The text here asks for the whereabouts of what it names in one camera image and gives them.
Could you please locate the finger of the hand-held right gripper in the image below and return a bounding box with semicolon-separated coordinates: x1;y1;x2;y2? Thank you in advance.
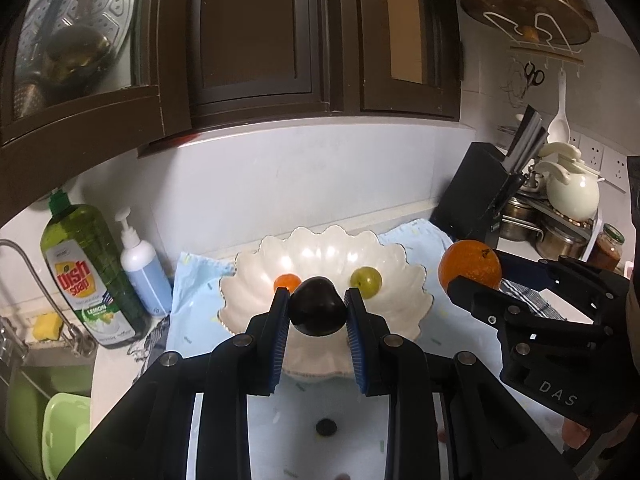
500;252;628;286
447;277;526;333

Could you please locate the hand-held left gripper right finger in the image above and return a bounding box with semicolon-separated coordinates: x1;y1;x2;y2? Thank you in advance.
344;287;561;480

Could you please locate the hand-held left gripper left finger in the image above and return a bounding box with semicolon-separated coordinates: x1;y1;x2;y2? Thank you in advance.
57;287;292;480

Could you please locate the dark purple plum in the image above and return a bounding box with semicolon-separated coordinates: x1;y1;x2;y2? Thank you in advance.
291;276;347;337

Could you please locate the green grape fruit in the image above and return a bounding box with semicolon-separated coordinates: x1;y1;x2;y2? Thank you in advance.
349;266;383;295

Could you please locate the white scalloped ceramic bowl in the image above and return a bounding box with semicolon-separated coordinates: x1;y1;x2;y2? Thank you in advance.
218;225;435;386

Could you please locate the person's right hand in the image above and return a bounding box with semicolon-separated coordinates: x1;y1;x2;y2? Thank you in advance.
560;417;593;456

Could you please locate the steel cooking pot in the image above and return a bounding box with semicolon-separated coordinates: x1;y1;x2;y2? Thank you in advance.
500;197;543;242
535;220;588;261

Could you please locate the light blue speckled cloth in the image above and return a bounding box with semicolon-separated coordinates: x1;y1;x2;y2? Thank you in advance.
165;217;501;480

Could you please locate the glass jar of red sauce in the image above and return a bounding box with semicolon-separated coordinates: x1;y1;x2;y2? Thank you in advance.
585;223;626;271

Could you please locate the black knife block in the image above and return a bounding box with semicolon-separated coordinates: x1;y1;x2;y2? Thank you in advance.
431;142;526;250

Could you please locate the cream ceramic teapot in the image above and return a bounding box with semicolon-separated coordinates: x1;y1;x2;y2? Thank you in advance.
535;142;606;222

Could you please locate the white plastic ladle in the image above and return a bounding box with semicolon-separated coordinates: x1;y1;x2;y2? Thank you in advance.
547;67;571;144

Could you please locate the white blue pump bottle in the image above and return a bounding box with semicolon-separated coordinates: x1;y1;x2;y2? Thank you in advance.
115;208;173;317

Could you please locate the green dish soap bottle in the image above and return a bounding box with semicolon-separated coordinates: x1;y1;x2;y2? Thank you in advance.
40;190;148;350

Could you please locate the light green plastic basin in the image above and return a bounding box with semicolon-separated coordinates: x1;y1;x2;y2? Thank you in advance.
42;392;93;480

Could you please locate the yellow sponge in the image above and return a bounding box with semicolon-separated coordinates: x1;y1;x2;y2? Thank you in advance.
32;312;63;342

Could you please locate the slim steel gooseneck faucet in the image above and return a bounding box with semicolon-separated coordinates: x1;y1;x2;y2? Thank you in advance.
0;240;97;358

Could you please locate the steel kitchen sink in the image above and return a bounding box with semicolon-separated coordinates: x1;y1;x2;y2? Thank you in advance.
0;355;96;480

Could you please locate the wooden cutting board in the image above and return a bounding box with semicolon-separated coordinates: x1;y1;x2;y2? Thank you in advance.
445;0;598;46

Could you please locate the tall steel spring faucet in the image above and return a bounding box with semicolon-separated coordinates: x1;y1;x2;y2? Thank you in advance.
0;317;29;362

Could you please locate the perforated steel steamer plate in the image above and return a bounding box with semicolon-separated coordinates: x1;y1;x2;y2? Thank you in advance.
12;0;136;121

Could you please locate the grey handled knife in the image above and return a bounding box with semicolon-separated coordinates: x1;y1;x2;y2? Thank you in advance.
505;105;538;171
515;127;549;177
510;112;545;173

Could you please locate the white wire wall rack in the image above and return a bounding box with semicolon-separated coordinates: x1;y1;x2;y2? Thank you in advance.
482;10;586;67

